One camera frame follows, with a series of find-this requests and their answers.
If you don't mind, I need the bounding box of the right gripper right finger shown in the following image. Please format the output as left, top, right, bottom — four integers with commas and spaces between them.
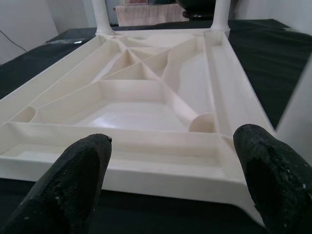
233, 123, 312, 234

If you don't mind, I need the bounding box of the beige towel cloth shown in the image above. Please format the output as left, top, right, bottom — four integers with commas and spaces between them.
116, 4, 190, 27

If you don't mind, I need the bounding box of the white plastic table leg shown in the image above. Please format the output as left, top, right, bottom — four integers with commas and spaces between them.
91, 0, 115, 37
211, 0, 232, 32
274, 52, 312, 176

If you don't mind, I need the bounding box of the black tablecloth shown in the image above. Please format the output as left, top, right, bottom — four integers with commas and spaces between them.
0, 19, 312, 234

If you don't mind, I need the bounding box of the black wall cable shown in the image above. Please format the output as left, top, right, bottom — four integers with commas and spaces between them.
0, 29, 28, 53

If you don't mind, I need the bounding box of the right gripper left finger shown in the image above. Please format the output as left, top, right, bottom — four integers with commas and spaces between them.
0, 133, 113, 234

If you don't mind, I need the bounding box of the white children table top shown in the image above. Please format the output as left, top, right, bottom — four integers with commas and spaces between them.
0, 26, 276, 225

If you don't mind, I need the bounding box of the clear plastic bag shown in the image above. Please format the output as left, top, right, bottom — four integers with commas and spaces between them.
46, 38, 85, 45

